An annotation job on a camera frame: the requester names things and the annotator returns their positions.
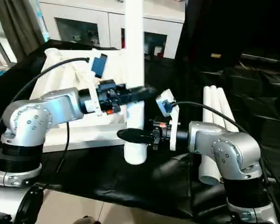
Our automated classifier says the white plastic table leg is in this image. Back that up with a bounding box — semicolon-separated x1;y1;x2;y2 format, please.
210;85;228;128
123;0;148;166
216;88;240;133
198;85;222;185

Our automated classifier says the white plastic table top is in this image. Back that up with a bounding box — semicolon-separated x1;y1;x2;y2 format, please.
30;48;131;153

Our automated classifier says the black mat cloth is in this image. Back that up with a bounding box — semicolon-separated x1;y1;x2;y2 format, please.
0;38;280;219

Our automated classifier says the white glass door cabinet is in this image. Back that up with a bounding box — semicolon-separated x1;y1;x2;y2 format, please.
38;0;186;59

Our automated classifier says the blue white patterned strip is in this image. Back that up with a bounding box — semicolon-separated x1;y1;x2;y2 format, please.
36;3;49;43

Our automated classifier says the black fabric backdrop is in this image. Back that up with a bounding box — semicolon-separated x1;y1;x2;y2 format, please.
175;0;280;61

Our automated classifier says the grey brown curtain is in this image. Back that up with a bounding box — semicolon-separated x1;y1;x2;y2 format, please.
0;0;45;63

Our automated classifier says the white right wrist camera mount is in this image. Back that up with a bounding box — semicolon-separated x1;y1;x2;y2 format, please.
155;88;181;152

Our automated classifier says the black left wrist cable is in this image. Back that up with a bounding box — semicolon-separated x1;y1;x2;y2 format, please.
0;57;91;189

